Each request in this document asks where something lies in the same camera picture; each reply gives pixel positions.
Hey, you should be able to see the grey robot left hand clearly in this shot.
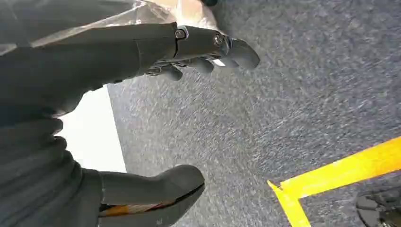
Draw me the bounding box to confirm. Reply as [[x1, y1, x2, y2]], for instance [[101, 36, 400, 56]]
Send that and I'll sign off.
[[0, 22, 261, 227]]

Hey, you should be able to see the plastic wrapped parcel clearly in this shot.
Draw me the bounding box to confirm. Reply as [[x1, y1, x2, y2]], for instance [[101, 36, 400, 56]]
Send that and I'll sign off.
[[0, 0, 220, 56]]

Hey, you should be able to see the ribbed grey left arm sleeve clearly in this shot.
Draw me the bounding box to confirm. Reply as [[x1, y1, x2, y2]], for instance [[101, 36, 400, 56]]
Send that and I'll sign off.
[[0, 116, 86, 227]]

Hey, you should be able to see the yellow floor tape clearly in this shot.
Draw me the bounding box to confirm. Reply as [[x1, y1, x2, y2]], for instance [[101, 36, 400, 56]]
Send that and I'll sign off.
[[267, 136, 401, 227]]

